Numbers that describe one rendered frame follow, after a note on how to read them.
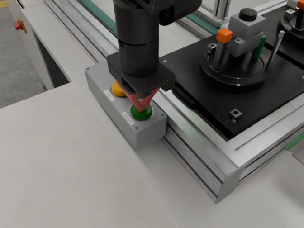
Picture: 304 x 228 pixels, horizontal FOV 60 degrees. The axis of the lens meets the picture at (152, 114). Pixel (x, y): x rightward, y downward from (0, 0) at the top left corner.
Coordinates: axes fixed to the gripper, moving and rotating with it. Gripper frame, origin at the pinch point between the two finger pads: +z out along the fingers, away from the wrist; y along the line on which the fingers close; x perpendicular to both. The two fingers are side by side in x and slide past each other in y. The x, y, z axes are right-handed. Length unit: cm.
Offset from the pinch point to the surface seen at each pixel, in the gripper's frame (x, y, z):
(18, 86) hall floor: 18, 147, 97
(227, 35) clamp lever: -16.1, -2.0, -9.8
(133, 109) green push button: 1.2, 1.0, 0.8
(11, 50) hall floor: 11, 196, 96
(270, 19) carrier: -44.4, 8.2, 0.9
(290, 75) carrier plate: -29.9, -8.8, 0.9
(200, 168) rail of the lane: -3.6, -12.8, 6.6
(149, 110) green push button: -1.1, -0.7, 0.8
